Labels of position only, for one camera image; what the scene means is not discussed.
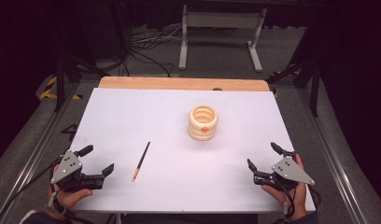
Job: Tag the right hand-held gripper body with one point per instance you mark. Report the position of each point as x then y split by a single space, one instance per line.
290 171

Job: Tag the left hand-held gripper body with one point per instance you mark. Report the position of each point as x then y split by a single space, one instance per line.
66 168

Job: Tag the dark pencil with orange end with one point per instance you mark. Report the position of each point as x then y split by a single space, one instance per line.
141 161

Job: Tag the beige ribbed pen holder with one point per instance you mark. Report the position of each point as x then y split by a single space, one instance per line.
203 123

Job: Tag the person's right hand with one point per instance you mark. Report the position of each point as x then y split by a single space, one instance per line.
294 197

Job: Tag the person's left hand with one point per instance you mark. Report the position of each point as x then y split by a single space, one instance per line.
72 197

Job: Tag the yellow black floor tape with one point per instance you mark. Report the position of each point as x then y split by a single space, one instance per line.
51 90

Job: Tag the black tripod stand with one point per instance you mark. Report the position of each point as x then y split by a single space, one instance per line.
303 81
67 74

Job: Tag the white table mat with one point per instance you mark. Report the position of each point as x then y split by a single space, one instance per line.
179 155

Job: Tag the white metal stand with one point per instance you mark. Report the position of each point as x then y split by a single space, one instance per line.
222 34

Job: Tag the grey metal floor rail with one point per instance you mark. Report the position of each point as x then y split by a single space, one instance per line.
30 155
331 155

